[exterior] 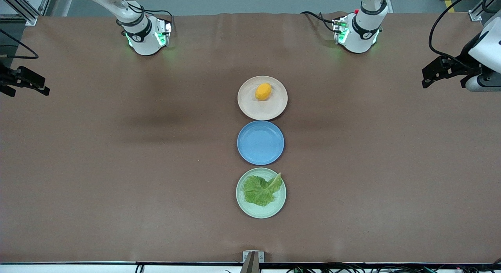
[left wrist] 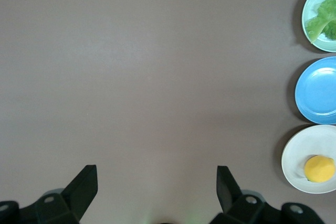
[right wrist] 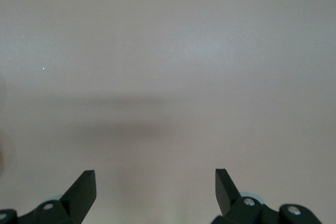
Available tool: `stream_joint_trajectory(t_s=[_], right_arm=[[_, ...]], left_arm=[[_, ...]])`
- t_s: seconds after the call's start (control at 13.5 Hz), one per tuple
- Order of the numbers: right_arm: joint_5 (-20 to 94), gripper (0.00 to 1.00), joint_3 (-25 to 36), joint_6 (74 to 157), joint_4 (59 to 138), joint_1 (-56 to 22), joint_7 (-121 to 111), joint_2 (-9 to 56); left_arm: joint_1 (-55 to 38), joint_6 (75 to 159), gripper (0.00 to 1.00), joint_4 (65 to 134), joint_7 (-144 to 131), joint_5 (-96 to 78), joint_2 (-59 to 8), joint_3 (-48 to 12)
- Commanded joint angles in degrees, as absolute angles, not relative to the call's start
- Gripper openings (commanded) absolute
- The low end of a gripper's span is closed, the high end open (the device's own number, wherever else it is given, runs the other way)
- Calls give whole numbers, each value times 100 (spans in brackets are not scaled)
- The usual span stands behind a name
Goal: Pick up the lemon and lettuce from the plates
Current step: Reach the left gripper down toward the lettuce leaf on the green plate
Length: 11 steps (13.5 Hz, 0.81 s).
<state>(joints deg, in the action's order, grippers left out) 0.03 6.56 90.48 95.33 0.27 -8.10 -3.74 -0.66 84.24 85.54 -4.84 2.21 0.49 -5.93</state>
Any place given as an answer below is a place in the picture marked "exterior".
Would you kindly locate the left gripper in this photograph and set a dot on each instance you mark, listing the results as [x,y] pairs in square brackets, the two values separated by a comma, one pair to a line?
[465,57]

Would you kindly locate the light green round plate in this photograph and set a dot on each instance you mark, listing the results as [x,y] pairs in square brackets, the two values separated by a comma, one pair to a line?
[244,204]

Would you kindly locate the green lettuce leaf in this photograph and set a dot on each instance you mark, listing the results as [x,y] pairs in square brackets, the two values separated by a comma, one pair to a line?
[260,191]

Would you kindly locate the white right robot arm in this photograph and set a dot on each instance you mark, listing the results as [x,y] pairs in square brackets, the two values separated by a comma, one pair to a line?
[143,42]

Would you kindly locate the yellow lemon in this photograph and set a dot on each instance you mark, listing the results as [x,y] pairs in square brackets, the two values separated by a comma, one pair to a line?
[263,92]

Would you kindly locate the aluminium frame profile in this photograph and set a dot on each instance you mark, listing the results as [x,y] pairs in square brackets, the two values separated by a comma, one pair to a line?
[479,11]
[23,9]

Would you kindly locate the beige round plate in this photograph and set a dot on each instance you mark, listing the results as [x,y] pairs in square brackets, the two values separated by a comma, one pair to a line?
[262,108]

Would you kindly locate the metal left base connector plate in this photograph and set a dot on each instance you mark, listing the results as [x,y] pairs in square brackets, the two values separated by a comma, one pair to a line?
[339,30]

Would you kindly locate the metal base connector plate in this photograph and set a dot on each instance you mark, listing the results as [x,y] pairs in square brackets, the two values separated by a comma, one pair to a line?
[339,30]
[164,32]

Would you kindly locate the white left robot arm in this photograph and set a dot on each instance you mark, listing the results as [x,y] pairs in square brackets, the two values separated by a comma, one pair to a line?
[362,34]

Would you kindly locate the grey metal camera bracket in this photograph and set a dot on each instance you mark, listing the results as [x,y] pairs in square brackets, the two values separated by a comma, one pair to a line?
[253,259]

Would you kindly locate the metal right base connector plate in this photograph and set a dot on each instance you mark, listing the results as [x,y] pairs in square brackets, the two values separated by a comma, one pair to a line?
[164,32]

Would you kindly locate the white table edge rail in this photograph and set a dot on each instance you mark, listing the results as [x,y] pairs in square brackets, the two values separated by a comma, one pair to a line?
[78,268]

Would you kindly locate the blue round plate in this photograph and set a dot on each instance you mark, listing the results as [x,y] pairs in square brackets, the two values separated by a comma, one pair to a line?
[260,144]

